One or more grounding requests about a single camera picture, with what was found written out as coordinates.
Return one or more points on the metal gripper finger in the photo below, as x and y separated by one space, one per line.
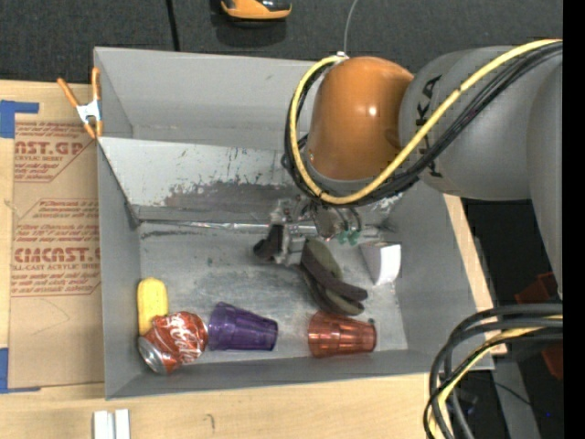
290 251
269 244

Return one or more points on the grey metal bin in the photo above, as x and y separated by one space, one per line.
192 254

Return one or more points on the purple plastic cup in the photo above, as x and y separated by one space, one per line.
240 328

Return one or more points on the orange plastic cup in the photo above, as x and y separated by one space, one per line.
340 335

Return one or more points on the yellow sponge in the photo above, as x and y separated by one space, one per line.
152 300

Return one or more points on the crushed red soda can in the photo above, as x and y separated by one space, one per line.
176 341

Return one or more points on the brown cardboard board red print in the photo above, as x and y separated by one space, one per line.
50 227

